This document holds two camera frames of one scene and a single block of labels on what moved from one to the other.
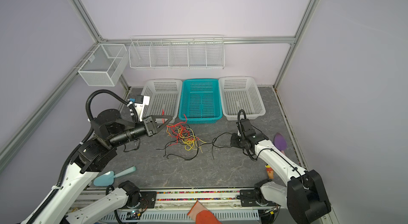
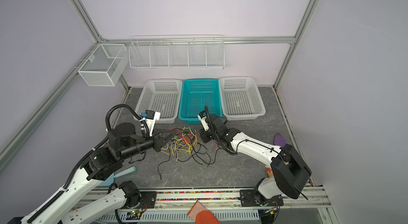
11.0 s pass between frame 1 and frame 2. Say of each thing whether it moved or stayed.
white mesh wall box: stayed
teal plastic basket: stayed
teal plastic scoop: stayed
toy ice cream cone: stayed
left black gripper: moved
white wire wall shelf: stayed
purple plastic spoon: stayed
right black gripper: moved
